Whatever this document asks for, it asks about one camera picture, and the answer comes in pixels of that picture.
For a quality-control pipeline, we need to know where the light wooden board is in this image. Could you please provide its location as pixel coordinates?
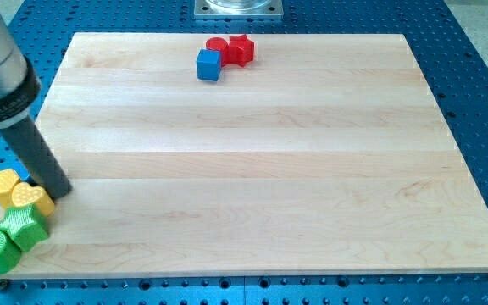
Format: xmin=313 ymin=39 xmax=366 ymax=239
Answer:
xmin=9 ymin=32 xmax=488 ymax=279

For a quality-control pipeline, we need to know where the blue cube block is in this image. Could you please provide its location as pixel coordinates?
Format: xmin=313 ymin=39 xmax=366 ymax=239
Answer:
xmin=196 ymin=49 xmax=222 ymax=81

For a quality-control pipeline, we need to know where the red star block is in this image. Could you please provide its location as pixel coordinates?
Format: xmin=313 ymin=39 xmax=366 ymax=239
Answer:
xmin=228 ymin=34 xmax=255 ymax=67

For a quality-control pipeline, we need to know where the red cylinder block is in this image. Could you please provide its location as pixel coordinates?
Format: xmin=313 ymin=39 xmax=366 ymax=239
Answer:
xmin=206 ymin=37 xmax=229 ymax=67

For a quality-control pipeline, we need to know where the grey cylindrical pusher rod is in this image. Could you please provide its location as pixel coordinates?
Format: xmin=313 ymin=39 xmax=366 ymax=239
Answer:
xmin=0 ymin=116 xmax=72 ymax=198

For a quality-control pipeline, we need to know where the yellow heart block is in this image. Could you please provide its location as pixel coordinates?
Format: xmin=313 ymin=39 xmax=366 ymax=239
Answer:
xmin=11 ymin=182 xmax=56 ymax=217

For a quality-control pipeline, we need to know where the green star block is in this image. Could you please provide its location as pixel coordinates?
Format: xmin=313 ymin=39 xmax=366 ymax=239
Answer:
xmin=0 ymin=205 xmax=49 ymax=252

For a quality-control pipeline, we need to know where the blue perforated table plate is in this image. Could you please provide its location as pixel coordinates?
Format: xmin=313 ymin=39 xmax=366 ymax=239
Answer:
xmin=0 ymin=0 xmax=488 ymax=304

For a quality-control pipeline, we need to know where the yellow hexagon block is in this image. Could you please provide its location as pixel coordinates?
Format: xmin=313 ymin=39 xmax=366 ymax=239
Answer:
xmin=0 ymin=169 xmax=21 ymax=209

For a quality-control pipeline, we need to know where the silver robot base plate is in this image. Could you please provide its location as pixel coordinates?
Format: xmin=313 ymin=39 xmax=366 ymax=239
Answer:
xmin=193 ymin=0 xmax=284 ymax=20

